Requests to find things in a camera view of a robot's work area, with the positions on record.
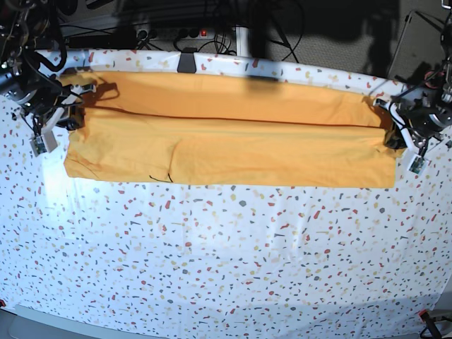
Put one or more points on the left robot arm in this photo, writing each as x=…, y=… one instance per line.
x=435, y=83

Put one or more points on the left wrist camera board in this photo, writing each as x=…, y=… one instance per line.
x=417, y=164

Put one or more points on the white power strip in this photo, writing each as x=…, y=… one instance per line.
x=175, y=33

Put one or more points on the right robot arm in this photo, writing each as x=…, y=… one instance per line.
x=33, y=51

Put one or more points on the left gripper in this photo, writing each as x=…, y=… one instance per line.
x=414, y=123

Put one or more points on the black table clamp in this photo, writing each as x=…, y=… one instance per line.
x=187, y=62

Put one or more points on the white metal post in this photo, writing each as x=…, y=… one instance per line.
x=242, y=41

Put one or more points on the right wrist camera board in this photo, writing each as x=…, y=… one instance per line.
x=43, y=143

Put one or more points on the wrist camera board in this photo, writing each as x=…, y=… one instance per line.
x=43, y=143
x=417, y=164

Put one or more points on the yellow T-shirt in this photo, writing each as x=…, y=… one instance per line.
x=200, y=129

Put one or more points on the red black clamp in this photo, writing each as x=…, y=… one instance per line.
x=430, y=330

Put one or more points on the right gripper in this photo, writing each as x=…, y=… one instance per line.
x=52, y=105

